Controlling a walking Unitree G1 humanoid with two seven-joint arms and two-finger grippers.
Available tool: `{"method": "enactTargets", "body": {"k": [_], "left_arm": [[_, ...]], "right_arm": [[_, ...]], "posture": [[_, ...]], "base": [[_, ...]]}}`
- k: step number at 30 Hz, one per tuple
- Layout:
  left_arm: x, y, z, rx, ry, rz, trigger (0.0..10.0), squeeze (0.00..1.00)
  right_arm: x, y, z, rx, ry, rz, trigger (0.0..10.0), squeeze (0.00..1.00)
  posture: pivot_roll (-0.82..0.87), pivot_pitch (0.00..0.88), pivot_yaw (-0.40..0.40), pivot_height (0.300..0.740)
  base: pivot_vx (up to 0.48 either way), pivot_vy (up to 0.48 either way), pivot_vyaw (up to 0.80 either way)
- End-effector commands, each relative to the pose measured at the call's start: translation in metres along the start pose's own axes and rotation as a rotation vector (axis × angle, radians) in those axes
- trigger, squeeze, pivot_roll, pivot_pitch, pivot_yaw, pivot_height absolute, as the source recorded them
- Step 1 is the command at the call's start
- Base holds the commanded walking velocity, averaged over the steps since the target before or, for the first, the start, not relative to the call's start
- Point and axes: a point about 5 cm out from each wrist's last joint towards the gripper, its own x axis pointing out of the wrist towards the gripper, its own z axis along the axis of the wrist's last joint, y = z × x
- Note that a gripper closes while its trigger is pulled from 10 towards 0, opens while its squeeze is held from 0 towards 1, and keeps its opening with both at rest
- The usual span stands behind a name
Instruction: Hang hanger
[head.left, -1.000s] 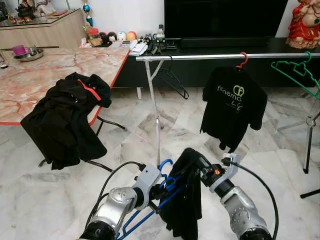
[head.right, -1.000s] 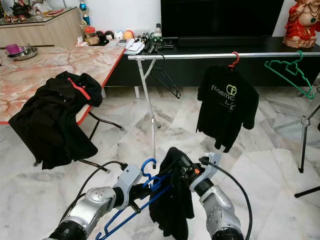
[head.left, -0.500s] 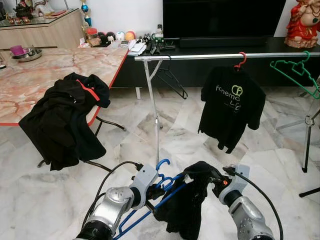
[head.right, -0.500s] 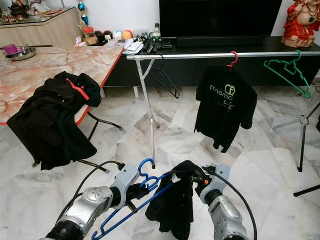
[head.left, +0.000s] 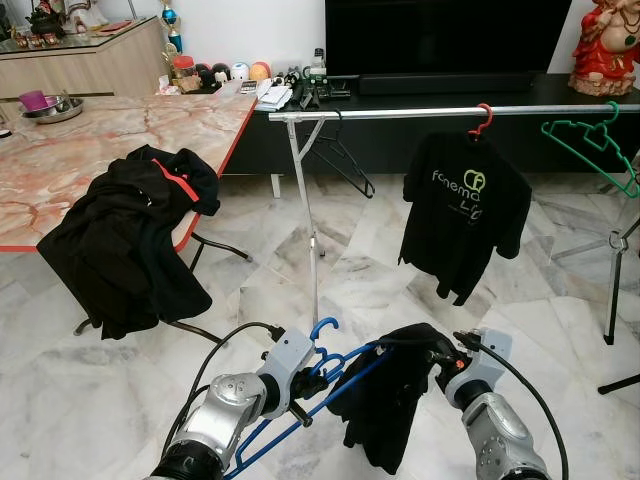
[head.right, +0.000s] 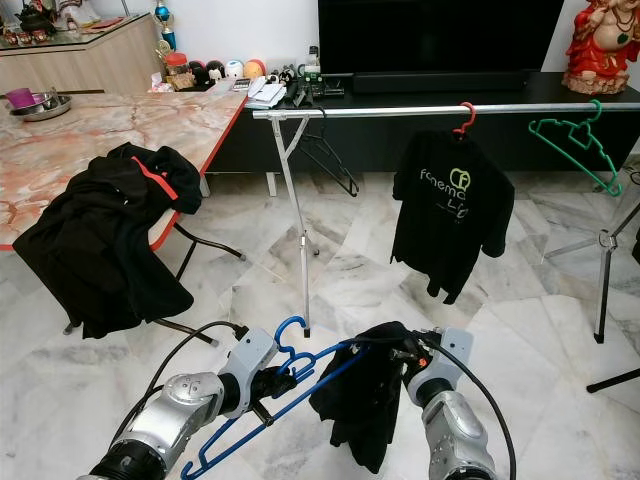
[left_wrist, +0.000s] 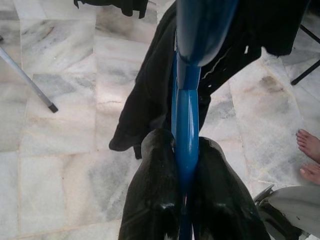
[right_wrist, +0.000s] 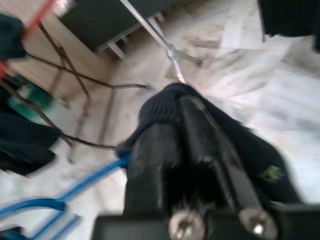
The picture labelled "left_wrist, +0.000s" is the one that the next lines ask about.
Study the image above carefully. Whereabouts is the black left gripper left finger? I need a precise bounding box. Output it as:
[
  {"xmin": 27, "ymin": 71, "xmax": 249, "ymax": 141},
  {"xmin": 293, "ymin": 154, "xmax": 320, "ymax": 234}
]
[{"xmin": 118, "ymin": 128, "xmax": 181, "ymax": 240}]

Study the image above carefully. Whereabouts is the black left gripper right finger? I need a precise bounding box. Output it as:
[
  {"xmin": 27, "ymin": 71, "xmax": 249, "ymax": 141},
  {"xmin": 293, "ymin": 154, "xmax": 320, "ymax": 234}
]
[{"xmin": 192, "ymin": 136, "xmax": 273, "ymax": 240}]

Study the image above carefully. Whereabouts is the blue plastic hanger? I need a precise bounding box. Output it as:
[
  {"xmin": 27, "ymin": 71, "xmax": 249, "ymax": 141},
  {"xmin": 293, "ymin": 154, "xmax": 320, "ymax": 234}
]
[{"xmin": 170, "ymin": 0, "xmax": 239, "ymax": 240}]

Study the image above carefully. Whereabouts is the black cloth garment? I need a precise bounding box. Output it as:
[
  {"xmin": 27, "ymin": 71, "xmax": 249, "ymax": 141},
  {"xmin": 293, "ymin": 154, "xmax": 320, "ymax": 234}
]
[{"xmin": 109, "ymin": 0, "xmax": 314, "ymax": 160}]

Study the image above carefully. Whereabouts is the person bare foot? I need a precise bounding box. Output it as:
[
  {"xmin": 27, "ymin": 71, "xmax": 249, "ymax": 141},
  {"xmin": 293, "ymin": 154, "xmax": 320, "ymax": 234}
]
[
  {"xmin": 299, "ymin": 162, "xmax": 320, "ymax": 186},
  {"xmin": 295, "ymin": 128, "xmax": 320, "ymax": 165}
]

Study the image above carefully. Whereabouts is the silver metal drying rack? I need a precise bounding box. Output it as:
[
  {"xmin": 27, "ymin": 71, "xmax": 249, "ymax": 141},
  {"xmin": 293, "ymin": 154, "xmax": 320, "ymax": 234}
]
[{"xmin": 0, "ymin": 44, "xmax": 59, "ymax": 114}]

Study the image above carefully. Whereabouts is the black garment with green print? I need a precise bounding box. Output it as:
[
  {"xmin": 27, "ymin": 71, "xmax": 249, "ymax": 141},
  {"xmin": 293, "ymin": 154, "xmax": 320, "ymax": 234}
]
[{"xmin": 73, "ymin": 0, "xmax": 150, "ymax": 20}]

